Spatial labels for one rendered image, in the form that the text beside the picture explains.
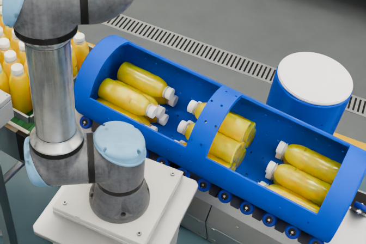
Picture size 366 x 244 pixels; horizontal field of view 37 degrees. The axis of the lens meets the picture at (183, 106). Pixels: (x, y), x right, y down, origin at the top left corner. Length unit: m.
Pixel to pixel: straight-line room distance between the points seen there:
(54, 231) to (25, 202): 1.46
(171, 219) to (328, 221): 0.42
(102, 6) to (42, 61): 0.17
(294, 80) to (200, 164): 0.58
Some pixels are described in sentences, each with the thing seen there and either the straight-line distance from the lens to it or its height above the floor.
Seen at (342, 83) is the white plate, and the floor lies 1.04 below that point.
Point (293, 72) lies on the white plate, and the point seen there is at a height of 1.04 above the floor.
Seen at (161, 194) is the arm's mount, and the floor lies 1.18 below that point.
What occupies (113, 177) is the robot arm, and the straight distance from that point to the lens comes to 1.24.
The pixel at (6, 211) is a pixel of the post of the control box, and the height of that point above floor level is 0.44.
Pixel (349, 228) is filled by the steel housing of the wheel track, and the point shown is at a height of 0.93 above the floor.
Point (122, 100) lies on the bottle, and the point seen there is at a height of 1.12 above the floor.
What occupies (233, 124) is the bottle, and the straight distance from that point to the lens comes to 1.60.
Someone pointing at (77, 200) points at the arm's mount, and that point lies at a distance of 1.40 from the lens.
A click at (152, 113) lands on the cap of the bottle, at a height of 1.12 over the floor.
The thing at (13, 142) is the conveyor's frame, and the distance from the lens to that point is 1.99.
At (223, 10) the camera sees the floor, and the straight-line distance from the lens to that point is 4.04.
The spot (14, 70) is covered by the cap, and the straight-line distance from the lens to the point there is 1.85.
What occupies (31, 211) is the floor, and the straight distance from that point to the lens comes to 2.81.
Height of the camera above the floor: 2.34
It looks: 46 degrees down
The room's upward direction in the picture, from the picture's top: 9 degrees clockwise
